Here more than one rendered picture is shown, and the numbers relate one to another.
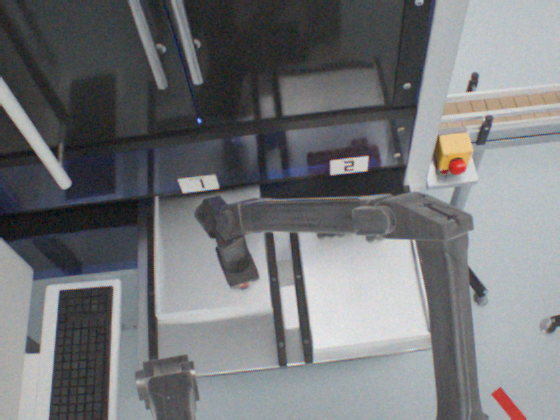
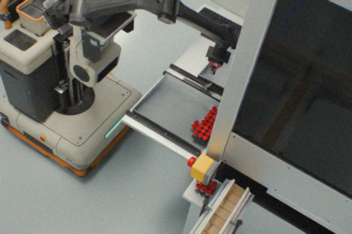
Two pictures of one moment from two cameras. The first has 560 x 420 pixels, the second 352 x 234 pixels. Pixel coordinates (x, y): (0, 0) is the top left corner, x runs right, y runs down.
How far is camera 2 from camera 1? 1.61 m
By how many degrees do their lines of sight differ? 54
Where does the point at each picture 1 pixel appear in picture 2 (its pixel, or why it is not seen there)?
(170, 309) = not seen: hidden behind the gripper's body
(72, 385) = (223, 22)
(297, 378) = (181, 179)
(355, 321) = (164, 97)
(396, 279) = (168, 122)
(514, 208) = not seen: outside the picture
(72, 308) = not seen: hidden behind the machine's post
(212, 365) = (191, 50)
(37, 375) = (236, 20)
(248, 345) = (188, 63)
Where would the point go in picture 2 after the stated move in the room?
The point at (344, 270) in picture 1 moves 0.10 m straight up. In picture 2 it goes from (189, 110) to (192, 95)
